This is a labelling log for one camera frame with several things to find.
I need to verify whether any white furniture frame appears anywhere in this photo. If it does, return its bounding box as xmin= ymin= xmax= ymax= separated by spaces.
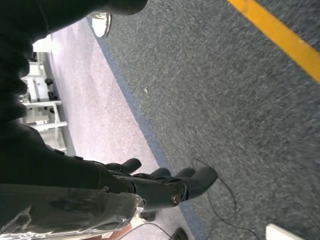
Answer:
xmin=19 ymin=43 xmax=69 ymax=153

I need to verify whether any black floor cable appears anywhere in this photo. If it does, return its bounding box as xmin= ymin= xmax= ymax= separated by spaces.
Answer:
xmin=191 ymin=158 xmax=262 ymax=240

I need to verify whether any white power strip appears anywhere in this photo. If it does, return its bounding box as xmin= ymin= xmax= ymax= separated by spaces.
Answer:
xmin=265 ymin=223 xmax=307 ymax=240

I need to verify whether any clear plastic film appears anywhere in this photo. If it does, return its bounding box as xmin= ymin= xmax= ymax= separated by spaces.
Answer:
xmin=0 ymin=183 xmax=146 ymax=240

